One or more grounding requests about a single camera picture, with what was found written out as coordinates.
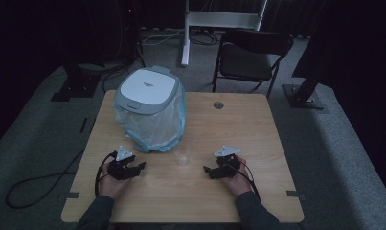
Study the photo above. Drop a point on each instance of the person's left hand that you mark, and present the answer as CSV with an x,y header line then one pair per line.
x,y
112,186

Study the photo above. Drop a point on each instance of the person's right hand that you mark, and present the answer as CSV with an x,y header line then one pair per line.
x,y
237,182

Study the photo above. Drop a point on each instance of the black folding chair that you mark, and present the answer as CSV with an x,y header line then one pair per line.
x,y
248,59

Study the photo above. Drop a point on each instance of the grey round table grommet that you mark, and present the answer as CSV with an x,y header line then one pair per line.
x,y
218,105

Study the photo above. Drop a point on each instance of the white lidded trash can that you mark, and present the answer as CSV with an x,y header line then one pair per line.
x,y
148,87

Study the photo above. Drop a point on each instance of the black stand with base plate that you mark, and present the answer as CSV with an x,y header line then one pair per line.
x,y
75,86
304,96

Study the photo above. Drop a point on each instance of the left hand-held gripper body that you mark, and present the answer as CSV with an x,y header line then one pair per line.
x,y
121,166

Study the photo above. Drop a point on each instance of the clear plastic cup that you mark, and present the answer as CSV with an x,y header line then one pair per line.
x,y
183,157

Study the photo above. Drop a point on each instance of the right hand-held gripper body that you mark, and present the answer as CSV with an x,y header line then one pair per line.
x,y
227,163

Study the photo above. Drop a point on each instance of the grey tape strip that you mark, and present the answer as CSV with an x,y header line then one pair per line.
x,y
294,193

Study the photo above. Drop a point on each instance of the white bin with plastic bag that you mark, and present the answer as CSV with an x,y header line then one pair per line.
x,y
155,131

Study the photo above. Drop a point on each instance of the white metal desk frame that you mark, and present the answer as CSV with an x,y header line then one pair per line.
x,y
224,19

